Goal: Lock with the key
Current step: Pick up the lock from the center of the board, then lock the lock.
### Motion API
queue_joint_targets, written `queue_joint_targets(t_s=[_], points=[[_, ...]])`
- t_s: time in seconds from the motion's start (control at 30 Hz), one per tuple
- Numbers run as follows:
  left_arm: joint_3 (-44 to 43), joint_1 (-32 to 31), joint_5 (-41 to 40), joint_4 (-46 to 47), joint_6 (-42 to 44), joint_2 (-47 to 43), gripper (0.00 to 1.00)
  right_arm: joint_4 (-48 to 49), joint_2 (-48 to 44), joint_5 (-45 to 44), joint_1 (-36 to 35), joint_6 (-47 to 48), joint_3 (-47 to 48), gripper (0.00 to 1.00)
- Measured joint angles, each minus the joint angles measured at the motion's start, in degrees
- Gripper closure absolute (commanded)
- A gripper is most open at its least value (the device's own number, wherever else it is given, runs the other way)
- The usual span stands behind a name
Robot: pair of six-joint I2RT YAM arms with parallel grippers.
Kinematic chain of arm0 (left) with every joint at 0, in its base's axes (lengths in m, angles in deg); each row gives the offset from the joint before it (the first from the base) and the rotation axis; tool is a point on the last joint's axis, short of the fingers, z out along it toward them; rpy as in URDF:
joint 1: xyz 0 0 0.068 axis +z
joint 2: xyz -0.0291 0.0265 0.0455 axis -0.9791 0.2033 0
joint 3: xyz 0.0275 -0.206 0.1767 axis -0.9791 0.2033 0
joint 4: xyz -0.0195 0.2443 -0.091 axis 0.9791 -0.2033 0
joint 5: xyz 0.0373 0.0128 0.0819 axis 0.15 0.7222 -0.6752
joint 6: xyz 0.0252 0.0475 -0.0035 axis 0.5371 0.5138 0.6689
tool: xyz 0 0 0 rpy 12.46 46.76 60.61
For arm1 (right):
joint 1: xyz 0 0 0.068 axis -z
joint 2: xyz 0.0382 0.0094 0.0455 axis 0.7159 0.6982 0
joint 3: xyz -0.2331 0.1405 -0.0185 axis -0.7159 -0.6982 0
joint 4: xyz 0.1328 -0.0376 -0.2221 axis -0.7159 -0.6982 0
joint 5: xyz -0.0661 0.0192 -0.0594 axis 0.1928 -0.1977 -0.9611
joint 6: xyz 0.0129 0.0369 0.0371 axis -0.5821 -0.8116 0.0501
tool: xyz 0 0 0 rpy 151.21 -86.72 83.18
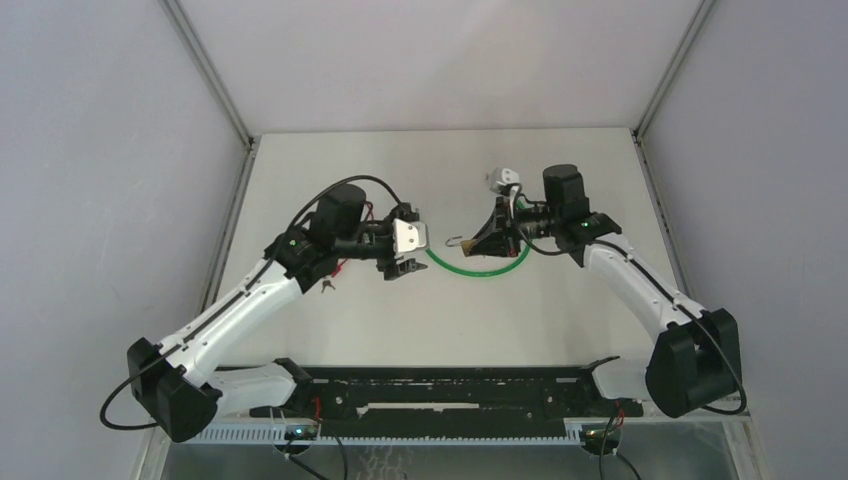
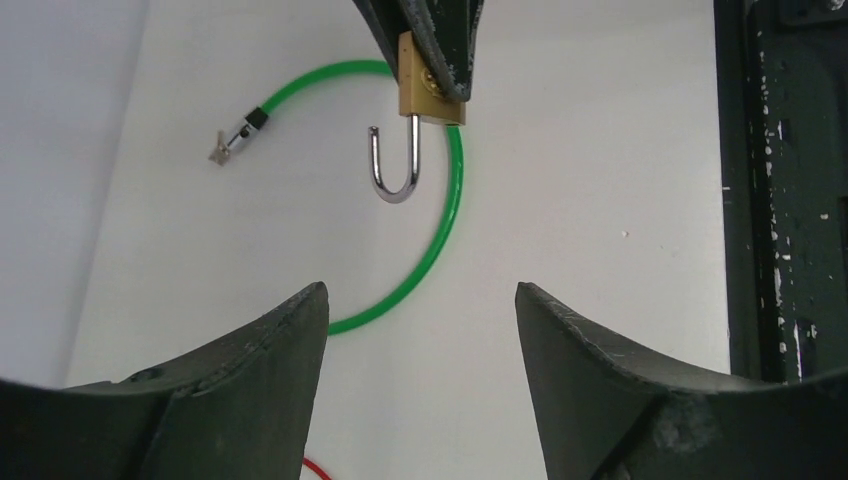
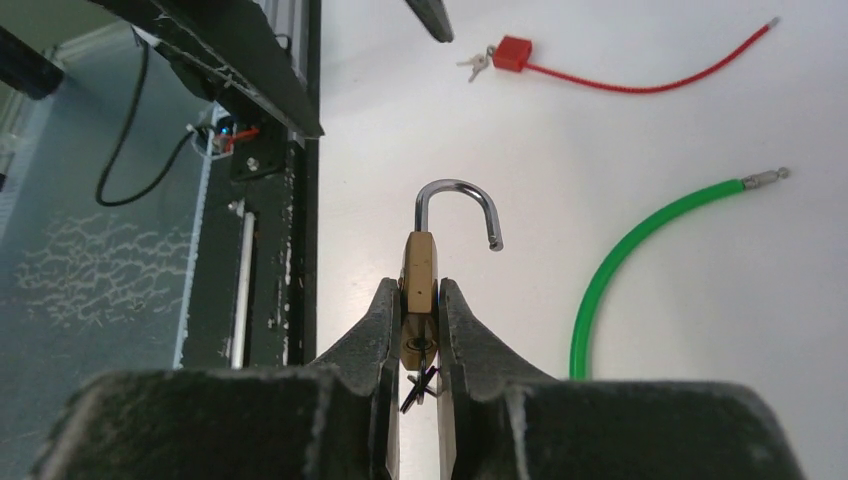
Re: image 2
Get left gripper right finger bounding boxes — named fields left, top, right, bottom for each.
left=515, top=283, right=847, bottom=479

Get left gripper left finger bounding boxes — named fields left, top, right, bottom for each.
left=1, top=282, right=329, bottom=479

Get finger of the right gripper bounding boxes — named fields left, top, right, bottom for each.
left=398, top=0, right=484, bottom=102
left=353, top=0, right=424, bottom=81

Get brass padlock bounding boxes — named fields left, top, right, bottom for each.
left=368, top=31, right=466, bottom=204

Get red cable lock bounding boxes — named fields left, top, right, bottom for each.
left=302, top=457, right=333, bottom=480

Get green lock keys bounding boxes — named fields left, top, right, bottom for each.
left=208, top=130, right=231, bottom=166

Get green cable lock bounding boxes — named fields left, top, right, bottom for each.
left=224, top=59, right=465, bottom=336

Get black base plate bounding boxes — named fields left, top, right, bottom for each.
left=713, top=1, right=847, bottom=383

